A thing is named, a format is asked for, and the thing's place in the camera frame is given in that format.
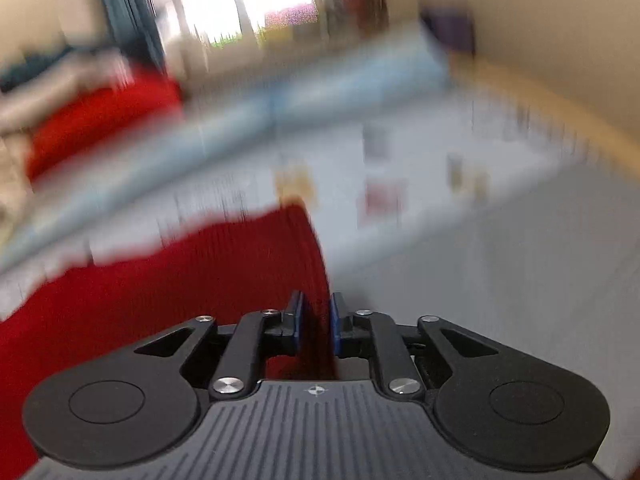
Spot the blue curtain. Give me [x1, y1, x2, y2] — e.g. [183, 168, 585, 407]
[101, 0, 165, 72]

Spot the printed grey white bedsheet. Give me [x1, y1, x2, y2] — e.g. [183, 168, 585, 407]
[1, 92, 639, 476]

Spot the light blue folded sheet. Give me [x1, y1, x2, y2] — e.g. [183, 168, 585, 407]
[1, 23, 450, 271]

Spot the bright red folded quilt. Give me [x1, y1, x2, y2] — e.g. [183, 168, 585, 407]
[26, 66, 182, 183]

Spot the dark teal garment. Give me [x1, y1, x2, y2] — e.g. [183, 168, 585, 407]
[0, 44, 96, 93]

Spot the purple box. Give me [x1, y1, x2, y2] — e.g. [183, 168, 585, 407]
[420, 6, 476, 55]

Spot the dark red knit sweater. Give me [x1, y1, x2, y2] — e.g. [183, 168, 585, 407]
[1, 204, 335, 479]

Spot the cream folded blanket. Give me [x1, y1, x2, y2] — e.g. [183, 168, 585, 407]
[0, 132, 32, 245]

